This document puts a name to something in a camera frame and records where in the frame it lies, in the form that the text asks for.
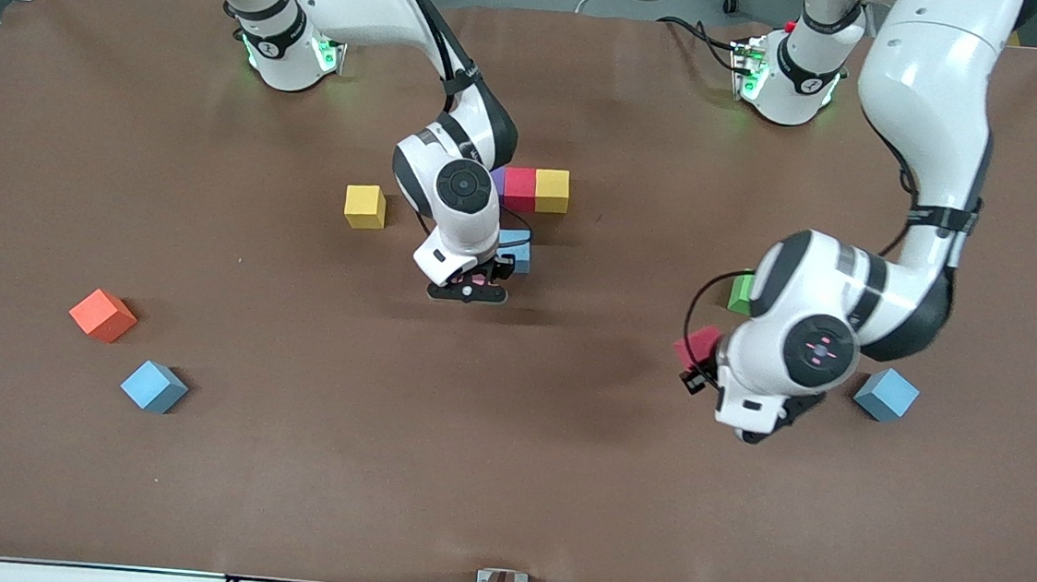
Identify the blue foam block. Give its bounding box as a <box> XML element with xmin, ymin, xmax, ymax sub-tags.
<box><xmin>851</xmin><ymin>364</ymin><xmax>924</xmax><ymax>426</ymax></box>
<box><xmin>494</xmin><ymin>229</ymin><xmax>535</xmax><ymax>276</ymax></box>
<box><xmin>117</xmin><ymin>358</ymin><xmax>192</xmax><ymax>418</ymax></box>

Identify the red foam block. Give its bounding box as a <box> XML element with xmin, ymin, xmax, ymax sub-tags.
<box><xmin>502</xmin><ymin>166</ymin><xmax>540</xmax><ymax>214</ymax></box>
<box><xmin>672</xmin><ymin>322</ymin><xmax>726</xmax><ymax>375</ymax></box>

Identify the yellow foam block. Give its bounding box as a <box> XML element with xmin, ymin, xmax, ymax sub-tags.
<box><xmin>533</xmin><ymin>168</ymin><xmax>573</xmax><ymax>217</ymax></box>
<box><xmin>342</xmin><ymin>182</ymin><xmax>388</xmax><ymax>232</ymax></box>

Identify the green foam block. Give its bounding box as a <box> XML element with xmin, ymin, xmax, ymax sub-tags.
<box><xmin>727</xmin><ymin>271</ymin><xmax>757</xmax><ymax>316</ymax></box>

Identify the brown paper table cover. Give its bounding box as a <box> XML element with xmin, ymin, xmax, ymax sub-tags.
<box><xmin>0</xmin><ymin>0</ymin><xmax>1037</xmax><ymax>582</ymax></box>

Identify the green lit connector box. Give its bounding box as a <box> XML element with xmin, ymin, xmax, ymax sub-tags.
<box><xmin>312</xmin><ymin>34</ymin><xmax>350</xmax><ymax>75</ymax></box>
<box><xmin>728</xmin><ymin>35</ymin><xmax>772</xmax><ymax>103</ymax></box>

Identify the orange foam block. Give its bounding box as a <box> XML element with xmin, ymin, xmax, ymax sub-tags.
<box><xmin>66</xmin><ymin>286</ymin><xmax>141</xmax><ymax>346</ymax></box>

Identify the black camera cable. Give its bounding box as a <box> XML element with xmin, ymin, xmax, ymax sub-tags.
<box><xmin>680</xmin><ymin>266</ymin><xmax>755</xmax><ymax>376</ymax></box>

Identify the black arm base cable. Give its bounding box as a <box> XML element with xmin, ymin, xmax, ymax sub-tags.
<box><xmin>652</xmin><ymin>13</ymin><xmax>746</xmax><ymax>74</ymax></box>

